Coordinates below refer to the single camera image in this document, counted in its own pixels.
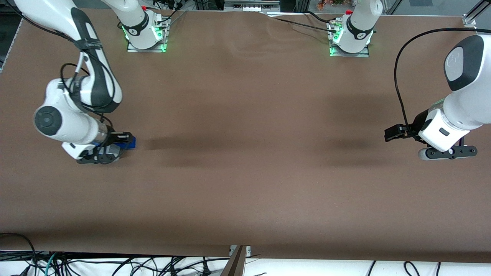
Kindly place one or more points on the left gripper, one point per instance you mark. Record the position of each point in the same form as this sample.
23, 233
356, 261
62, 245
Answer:
421, 122

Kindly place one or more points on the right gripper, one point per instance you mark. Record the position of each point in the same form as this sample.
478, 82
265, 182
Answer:
113, 137

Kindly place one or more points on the blue plastic part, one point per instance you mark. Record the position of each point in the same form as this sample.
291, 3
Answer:
131, 144

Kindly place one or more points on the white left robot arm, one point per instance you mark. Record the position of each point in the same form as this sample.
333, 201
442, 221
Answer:
468, 99

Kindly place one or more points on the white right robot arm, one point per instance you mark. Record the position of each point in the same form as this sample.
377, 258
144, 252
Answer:
96, 73

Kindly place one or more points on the brown table cover sheet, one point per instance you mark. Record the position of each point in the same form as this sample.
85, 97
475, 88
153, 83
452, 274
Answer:
245, 134

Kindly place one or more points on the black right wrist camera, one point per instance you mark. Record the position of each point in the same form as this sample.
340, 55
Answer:
121, 136

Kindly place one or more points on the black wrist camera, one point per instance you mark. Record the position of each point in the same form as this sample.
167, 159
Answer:
395, 133
121, 136

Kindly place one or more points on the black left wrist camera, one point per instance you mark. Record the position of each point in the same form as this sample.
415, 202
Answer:
395, 133

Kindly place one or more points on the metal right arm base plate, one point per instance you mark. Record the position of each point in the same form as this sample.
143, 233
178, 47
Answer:
163, 44

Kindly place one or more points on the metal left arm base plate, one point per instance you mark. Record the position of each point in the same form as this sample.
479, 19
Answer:
364, 53

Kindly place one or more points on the aluminium frame profile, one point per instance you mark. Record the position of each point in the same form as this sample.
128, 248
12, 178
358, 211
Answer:
473, 13

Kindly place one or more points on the metal table edge bracket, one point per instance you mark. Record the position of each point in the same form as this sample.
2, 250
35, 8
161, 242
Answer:
237, 262

